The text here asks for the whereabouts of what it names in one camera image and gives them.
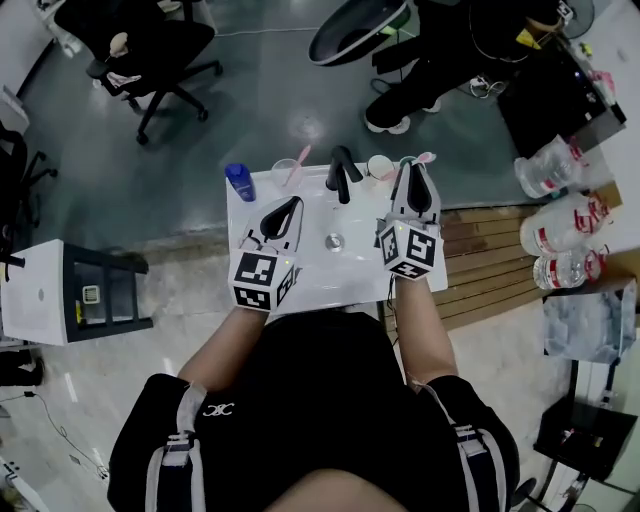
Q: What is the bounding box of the clear plastic bag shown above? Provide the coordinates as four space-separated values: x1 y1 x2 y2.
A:
542 279 639 364

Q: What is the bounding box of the black cable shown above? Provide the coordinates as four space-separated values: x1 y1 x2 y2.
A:
384 272 401 346

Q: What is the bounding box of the white side table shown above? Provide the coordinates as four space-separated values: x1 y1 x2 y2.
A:
0 238 155 347

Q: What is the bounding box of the white power strip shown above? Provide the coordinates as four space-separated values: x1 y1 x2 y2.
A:
468 74 506 99

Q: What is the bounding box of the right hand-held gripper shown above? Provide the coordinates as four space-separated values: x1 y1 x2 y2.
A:
373 160 443 284

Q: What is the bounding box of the white cup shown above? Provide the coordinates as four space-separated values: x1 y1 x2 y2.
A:
365 153 397 182

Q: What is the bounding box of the large clear water jug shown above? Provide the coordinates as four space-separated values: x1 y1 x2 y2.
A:
532 247 609 291
518 193 614 256
513 135 586 200

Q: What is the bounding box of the blue bottle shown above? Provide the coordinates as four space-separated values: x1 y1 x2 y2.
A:
223 162 258 204

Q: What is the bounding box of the white floor cable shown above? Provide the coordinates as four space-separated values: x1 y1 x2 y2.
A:
214 24 321 39

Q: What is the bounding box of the yellow tray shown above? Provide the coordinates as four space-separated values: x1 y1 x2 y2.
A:
514 27 544 51

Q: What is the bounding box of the black case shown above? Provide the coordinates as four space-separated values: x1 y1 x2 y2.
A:
496 44 627 161

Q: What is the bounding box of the black storage box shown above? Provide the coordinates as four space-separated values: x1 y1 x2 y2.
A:
532 397 639 484

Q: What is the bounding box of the pink toothbrush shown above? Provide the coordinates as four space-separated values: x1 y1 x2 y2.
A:
283 144 312 187
379 150 438 182

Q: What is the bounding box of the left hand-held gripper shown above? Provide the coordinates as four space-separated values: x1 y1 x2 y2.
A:
227 195 306 314

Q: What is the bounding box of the black office chair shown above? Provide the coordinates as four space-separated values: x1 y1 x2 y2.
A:
0 119 60 281
53 0 225 147

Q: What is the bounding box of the grey backpack strap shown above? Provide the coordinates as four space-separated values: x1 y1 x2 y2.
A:
409 379 507 512
144 382 209 512

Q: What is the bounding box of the wooden slatted pallet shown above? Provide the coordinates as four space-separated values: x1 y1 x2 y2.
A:
382 202 556 334

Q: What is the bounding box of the clear glass cup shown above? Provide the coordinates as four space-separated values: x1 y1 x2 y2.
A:
270 157 301 189

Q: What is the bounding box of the person's right forearm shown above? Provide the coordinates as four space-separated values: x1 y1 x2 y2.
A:
392 277 460 391

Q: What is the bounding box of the person's face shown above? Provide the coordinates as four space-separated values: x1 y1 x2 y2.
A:
262 468 409 512

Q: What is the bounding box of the white washbasin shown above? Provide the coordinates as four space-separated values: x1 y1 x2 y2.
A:
225 162 449 316

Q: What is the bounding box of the person's left forearm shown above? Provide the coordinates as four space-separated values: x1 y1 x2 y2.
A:
177 304 271 391

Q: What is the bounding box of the person's black shirt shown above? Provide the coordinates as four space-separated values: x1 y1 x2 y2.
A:
106 309 521 512

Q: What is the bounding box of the pink white cloth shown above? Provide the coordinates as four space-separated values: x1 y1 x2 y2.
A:
102 69 144 86

